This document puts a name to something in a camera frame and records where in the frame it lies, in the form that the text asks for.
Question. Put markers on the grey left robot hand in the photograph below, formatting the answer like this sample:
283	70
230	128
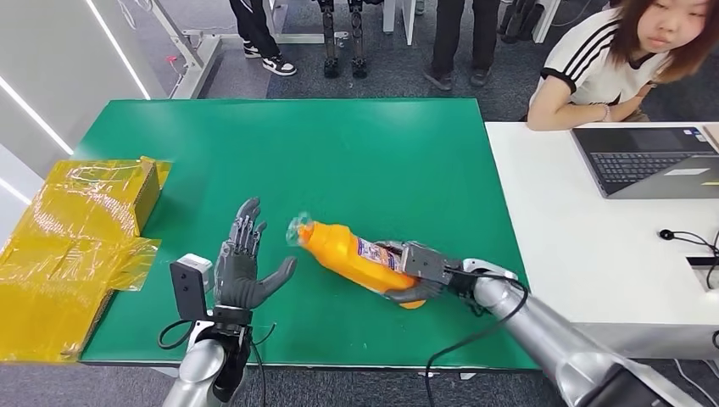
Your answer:
239	275

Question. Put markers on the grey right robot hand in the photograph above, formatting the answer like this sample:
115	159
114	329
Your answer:
415	293

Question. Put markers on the orange plastic bottle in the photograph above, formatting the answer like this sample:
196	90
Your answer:
342	255

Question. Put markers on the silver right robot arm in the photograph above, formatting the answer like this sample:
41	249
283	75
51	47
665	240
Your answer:
550	337

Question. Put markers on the green table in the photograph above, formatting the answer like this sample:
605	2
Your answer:
337	163

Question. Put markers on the yellow taped cardboard box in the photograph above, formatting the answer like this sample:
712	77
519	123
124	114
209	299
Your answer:
62	264

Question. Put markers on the white desk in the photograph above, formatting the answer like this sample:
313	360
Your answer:
590	253

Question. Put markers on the standing person with white sneakers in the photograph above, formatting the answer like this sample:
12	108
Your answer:
255	28

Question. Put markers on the black robot leg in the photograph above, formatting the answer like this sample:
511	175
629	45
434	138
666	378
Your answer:
329	39
358	39

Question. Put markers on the grey laptop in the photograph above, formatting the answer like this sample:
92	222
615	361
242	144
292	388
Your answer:
640	163

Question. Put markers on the standing person with dark shoes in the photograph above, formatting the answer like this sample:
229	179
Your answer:
449	34

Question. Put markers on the seated person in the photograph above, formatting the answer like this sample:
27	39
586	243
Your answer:
590	62

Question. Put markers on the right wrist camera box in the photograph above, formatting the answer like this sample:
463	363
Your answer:
427	263

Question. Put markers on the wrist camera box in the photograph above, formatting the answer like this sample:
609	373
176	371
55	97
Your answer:
188	286
427	263

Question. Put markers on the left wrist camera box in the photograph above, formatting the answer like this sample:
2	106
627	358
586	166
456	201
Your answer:
188	286

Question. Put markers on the white metal frame stand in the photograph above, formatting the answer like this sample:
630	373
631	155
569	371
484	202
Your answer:
196	53

